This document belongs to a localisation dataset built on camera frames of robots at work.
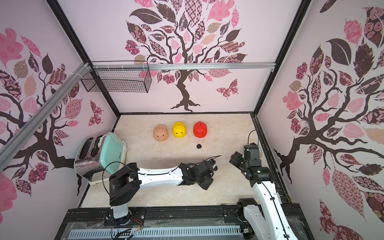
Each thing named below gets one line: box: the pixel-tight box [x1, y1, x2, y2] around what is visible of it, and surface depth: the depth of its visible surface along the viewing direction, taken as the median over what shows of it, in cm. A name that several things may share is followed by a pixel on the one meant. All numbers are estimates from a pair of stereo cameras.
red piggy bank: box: [193, 121, 208, 138], surface depth 103 cm
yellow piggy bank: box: [172, 121, 187, 138], surface depth 102 cm
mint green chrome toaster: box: [74, 132, 127, 185], surface depth 81 cm
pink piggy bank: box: [153, 124, 169, 142], surface depth 100 cm
